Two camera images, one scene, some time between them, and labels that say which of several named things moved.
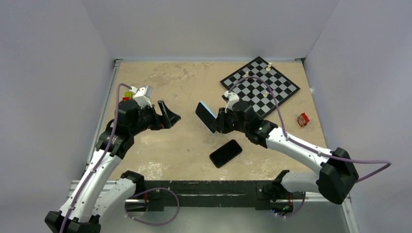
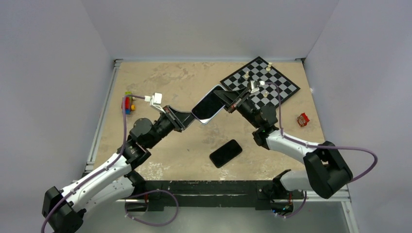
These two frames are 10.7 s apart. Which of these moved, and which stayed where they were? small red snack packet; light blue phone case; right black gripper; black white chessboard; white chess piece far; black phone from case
Moved: black phone from case; right black gripper; light blue phone case
Stayed: small red snack packet; black white chessboard; white chess piece far
